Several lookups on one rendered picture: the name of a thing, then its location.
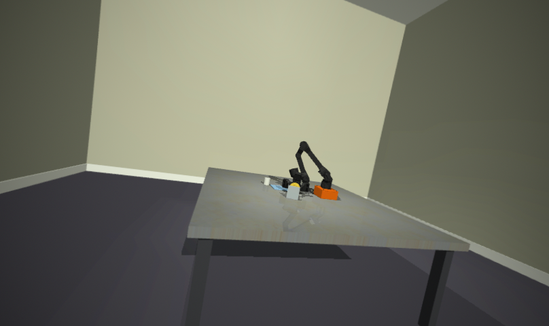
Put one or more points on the light blue flat mat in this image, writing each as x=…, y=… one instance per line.
x=278, y=187

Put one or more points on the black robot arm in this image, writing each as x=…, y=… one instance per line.
x=327, y=179

